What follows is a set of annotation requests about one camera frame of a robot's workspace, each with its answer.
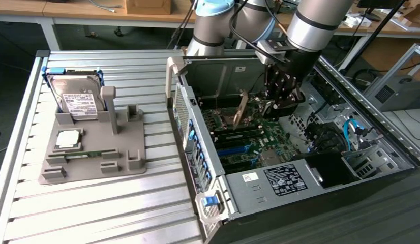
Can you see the silver disk bay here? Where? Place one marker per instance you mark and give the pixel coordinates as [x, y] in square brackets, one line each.
[368, 162]

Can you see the silver hard disk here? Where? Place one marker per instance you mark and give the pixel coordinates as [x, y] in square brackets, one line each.
[77, 101]

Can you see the black RAM slot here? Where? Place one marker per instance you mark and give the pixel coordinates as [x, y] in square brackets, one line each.
[237, 136]

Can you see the green RAM stick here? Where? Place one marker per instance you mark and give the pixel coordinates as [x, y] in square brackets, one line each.
[84, 154]

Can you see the black monitor with stand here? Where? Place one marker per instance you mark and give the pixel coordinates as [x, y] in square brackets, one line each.
[370, 15]

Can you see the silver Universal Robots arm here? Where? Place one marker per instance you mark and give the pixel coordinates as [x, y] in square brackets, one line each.
[310, 28]

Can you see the graphics card with metal bracket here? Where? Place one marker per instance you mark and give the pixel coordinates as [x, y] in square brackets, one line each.
[241, 109]

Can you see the hard drive in blue caddy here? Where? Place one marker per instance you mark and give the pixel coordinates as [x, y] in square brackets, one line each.
[54, 71]

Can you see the open black PC case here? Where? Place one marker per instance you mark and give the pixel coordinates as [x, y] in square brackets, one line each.
[202, 73]

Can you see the aluminium profile frame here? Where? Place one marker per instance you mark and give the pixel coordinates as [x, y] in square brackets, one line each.
[410, 54]

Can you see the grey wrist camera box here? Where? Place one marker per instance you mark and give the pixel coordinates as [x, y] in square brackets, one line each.
[270, 54]

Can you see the silver perforated drive cage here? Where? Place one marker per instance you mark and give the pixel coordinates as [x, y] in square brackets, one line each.
[314, 106]

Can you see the grey plastic parts rack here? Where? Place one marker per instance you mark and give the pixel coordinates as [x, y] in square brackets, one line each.
[93, 142]

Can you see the grey computer tower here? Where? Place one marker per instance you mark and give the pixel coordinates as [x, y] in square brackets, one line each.
[398, 94]

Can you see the grey power supply unit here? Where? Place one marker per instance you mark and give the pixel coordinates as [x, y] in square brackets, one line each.
[249, 190]

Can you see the green motherboard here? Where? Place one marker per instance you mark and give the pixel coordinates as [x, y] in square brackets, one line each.
[273, 137]

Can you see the black tripod pole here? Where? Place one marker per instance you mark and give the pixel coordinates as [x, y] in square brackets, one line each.
[376, 33]

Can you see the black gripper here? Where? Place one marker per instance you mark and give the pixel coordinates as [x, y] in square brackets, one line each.
[301, 66]

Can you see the white box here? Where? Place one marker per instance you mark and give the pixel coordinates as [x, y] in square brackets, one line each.
[360, 22]

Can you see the black square cover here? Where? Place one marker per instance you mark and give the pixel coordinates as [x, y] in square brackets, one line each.
[328, 167]

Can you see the silver CPU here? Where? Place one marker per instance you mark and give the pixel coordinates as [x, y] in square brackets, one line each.
[68, 138]

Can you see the wooden desk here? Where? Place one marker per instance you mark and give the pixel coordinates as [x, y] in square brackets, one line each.
[60, 10]

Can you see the thin locking lever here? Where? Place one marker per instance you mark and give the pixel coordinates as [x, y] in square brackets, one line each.
[217, 101]

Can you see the blue case latch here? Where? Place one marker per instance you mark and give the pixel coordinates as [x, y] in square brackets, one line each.
[208, 201]

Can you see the brown cardboard box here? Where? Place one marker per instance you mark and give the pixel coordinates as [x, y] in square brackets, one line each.
[148, 7]

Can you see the open cardboard carton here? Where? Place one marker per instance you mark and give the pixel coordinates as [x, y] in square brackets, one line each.
[416, 14]

